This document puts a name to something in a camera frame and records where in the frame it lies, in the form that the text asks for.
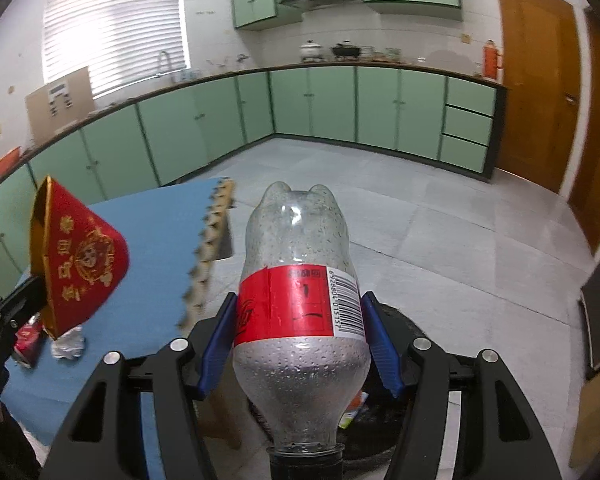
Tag clear plastic cola bottle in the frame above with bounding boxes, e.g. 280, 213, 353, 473
233, 181, 370, 454

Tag black trash bin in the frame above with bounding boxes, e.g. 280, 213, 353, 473
233, 300, 446, 479

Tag brown cardboard box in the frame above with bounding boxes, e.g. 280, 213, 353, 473
26, 67, 95, 145

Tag white tissue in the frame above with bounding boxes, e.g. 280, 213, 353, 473
50, 325, 86, 361

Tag white window blinds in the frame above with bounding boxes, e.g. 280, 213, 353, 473
42, 0, 189, 98

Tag black wok pan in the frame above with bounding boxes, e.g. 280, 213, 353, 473
332, 41, 361, 61

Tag orange plastic basin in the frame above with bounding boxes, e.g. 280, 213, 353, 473
0, 146, 20, 177

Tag green lower kitchen cabinets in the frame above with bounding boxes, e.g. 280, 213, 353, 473
0, 63, 507, 296

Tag red gold foil snack bag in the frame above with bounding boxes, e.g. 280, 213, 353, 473
29, 176, 130, 339

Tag orange thermos flask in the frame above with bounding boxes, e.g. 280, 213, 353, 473
482, 40, 502, 80

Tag crushed red soda can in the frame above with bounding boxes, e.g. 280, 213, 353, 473
14, 314, 45, 368

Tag white cooking pot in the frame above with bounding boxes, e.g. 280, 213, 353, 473
300, 39, 324, 63

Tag chrome sink faucet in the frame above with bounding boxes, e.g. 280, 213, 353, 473
156, 50, 175, 84

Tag blue foam table mat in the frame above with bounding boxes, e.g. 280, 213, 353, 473
0, 176, 236, 480

